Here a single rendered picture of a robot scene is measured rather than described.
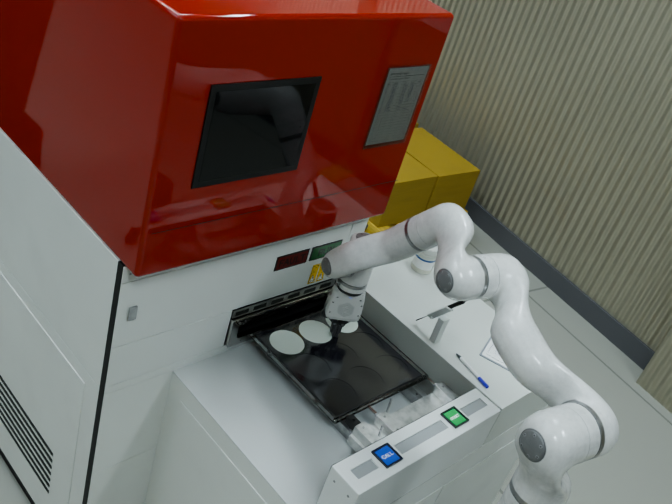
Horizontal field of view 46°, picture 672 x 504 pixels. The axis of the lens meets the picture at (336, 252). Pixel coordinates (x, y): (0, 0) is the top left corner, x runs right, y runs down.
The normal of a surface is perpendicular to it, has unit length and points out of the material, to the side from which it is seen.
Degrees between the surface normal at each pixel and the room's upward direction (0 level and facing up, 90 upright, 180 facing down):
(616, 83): 90
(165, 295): 90
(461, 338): 0
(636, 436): 0
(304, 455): 0
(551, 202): 90
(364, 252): 56
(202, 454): 90
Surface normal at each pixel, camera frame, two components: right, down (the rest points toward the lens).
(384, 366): 0.26, -0.81
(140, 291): 0.65, 0.55
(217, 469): -0.71, 0.21
